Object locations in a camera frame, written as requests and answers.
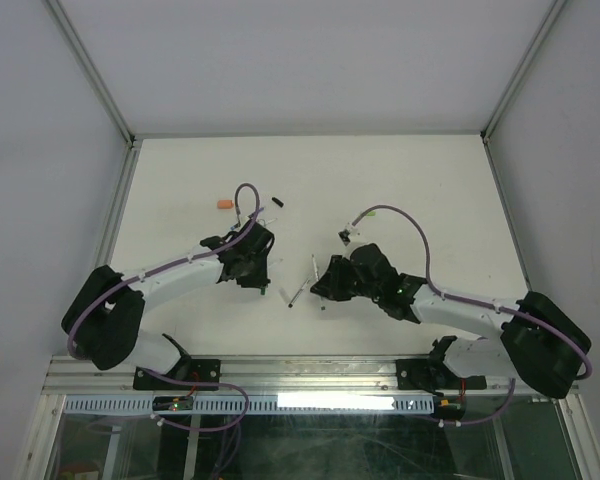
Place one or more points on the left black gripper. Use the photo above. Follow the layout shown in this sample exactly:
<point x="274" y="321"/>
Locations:
<point x="259" y="280"/>

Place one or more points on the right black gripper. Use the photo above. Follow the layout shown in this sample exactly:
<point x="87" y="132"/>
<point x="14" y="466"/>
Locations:
<point x="329" y="284"/>

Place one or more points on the white green end pen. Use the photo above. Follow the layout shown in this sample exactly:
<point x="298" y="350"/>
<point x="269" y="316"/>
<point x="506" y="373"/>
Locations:
<point x="316" y="278"/>

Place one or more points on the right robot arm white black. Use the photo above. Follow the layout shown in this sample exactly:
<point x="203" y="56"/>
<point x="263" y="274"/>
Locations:
<point x="529" y="340"/>

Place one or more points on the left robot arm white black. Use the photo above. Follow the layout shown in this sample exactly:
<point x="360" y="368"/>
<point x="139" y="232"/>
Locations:
<point x="103" y="322"/>

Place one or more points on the white black end pen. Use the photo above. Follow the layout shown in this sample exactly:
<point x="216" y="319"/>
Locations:
<point x="299" y="292"/>

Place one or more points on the clear pen cap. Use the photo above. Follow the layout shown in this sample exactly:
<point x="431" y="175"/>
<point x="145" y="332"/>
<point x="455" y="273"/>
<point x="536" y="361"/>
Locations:
<point x="284" y="295"/>

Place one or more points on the orange pen cap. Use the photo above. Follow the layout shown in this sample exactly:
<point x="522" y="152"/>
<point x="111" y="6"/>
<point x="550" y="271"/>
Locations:
<point x="225" y="204"/>

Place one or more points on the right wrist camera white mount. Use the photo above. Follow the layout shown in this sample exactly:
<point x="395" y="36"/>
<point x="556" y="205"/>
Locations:
<point x="349" y="235"/>

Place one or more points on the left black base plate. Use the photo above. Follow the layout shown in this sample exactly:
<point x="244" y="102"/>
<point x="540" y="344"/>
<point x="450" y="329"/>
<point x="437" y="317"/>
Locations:
<point x="200" y="372"/>

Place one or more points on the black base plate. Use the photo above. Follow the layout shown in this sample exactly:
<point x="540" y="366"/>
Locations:
<point x="414" y="374"/>
<point x="200" y="372"/>

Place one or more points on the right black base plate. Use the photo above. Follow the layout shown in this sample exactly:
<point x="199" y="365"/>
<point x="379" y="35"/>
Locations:
<point x="414" y="374"/>

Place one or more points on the aluminium mounting rail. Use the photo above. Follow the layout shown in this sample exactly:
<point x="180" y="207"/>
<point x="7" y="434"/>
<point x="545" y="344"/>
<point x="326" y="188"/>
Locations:
<point x="255" y="374"/>

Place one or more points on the white slotted cable duct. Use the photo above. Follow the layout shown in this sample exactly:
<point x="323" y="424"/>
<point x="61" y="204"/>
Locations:
<point x="276" y="404"/>

